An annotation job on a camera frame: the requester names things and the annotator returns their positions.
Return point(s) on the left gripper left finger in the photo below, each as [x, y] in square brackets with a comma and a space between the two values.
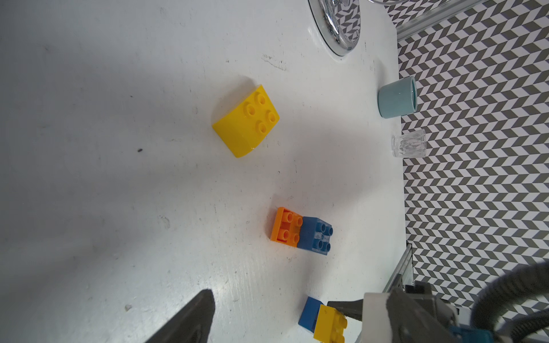
[191, 324]

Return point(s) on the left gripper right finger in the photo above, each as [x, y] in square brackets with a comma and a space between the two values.
[420, 317]

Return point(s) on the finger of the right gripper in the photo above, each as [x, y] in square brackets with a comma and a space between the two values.
[352, 309]

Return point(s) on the small yellow lego brick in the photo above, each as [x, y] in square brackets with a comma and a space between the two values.
[330, 325]

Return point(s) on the blue lego brick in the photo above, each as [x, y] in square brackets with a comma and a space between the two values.
[308, 317]
[315, 235]

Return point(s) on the yellow curved lego brick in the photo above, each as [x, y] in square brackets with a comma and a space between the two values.
[246, 126]

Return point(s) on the orange lego brick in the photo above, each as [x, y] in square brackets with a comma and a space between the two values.
[286, 228]

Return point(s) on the teal ceramic cup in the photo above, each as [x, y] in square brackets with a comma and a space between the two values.
[398, 99]

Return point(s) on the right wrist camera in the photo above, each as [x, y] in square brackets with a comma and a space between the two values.
[376, 323]

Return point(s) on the aluminium front rail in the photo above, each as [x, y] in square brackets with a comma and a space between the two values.
[403, 274]

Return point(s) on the chrome wire mug tree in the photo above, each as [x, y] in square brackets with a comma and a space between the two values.
[339, 23]

